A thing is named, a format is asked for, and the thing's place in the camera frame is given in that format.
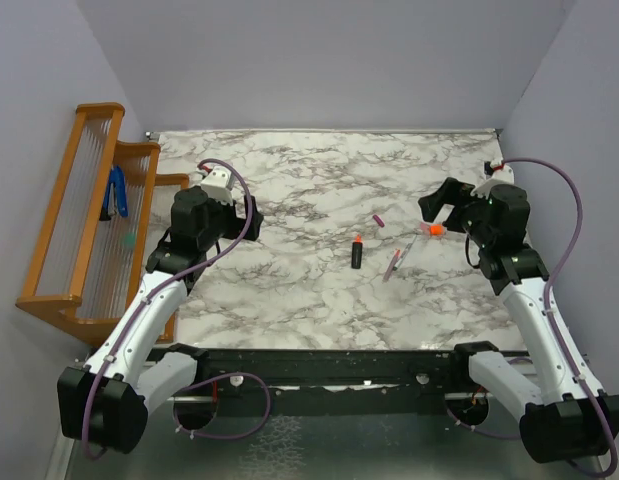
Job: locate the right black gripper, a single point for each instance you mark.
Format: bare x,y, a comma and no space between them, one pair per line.
452,191

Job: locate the purple pen cap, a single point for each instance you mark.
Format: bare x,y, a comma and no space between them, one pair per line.
378,221

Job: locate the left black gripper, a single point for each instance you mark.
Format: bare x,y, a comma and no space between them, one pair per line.
231,211

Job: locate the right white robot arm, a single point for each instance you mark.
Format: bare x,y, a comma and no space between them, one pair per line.
565,413

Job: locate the white whiteboard marker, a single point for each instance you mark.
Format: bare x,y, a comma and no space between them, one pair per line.
404,253

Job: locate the blue stapler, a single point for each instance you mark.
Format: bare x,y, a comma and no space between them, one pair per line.
115,198

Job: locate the small green ball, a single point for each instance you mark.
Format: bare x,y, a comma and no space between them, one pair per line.
129,241

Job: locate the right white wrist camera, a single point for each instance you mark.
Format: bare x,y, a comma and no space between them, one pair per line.
496,173

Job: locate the pink translucent red pen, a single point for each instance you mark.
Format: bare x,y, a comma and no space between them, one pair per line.
391,267

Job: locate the wooden tiered rack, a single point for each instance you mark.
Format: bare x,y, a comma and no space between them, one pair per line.
81,279

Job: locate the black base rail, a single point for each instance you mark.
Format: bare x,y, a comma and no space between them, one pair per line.
340,382

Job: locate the orange highlighter cap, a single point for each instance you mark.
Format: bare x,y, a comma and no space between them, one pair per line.
436,230

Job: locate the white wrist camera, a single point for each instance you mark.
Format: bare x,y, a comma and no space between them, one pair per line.
217,182
496,173

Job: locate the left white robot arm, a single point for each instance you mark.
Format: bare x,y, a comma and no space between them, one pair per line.
108,400

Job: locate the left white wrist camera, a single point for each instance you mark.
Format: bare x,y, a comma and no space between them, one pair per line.
217,182

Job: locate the black orange highlighter marker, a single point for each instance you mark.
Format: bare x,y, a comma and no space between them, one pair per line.
356,252

